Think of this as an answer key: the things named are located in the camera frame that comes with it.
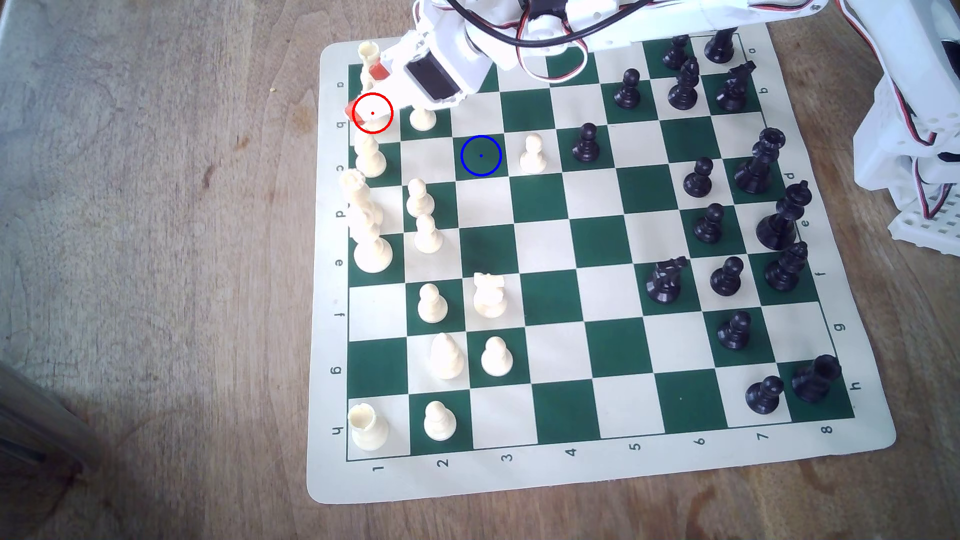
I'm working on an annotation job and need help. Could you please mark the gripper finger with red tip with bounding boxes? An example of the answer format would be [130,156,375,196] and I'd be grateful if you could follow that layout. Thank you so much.
[367,33,421,82]
[343,91,410,126]

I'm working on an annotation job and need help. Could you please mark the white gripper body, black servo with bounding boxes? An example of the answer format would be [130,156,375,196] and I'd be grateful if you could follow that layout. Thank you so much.
[390,0,496,110]

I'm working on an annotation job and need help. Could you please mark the white chess knight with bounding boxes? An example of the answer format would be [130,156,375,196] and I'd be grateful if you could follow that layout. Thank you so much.
[357,82,393,132]
[472,272,509,319]

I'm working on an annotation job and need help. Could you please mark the white chess rook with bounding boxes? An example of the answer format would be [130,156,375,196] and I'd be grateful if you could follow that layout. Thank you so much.
[357,41,384,87]
[348,402,390,452]

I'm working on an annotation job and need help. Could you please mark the white chess bishop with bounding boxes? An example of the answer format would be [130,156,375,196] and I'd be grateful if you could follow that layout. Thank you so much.
[429,332,466,381]
[354,133,388,179]

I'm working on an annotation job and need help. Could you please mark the white chess queen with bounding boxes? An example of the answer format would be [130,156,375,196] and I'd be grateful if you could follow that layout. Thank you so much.
[337,168,385,230]

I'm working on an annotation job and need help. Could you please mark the white chess king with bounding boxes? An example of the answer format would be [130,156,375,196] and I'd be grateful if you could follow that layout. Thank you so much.
[347,204,394,274]

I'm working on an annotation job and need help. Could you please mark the black chess bishop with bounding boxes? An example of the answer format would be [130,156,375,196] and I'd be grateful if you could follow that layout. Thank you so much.
[667,56,702,111]
[765,240,810,293]

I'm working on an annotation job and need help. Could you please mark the black chess rook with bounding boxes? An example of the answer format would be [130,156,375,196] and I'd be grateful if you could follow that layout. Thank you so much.
[705,28,738,65]
[792,354,843,404]

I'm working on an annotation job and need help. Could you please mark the black chess knight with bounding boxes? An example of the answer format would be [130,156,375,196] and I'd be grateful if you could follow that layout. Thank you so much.
[714,60,757,114]
[645,256,690,305]

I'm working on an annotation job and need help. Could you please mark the black chess queen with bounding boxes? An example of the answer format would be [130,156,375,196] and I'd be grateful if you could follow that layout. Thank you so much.
[733,127,787,195]

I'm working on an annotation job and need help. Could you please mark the green and white chess mat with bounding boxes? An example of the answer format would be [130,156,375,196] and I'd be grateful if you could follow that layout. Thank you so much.
[306,21,897,505]

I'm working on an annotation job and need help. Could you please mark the black chess king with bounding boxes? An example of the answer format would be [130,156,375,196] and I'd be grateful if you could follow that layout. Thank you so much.
[755,180,813,252]

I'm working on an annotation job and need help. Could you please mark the grey metal object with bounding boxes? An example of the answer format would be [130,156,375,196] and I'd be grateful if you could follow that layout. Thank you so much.
[0,360,102,481]

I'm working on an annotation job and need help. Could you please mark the thick black cable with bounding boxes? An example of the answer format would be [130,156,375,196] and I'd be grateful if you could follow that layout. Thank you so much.
[442,0,654,48]

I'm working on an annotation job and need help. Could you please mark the red white black servo wires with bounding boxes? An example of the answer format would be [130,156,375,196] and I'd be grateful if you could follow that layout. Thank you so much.
[521,41,591,85]

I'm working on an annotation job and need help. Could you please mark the red black base wires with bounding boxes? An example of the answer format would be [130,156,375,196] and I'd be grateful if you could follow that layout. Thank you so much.
[896,75,960,222]

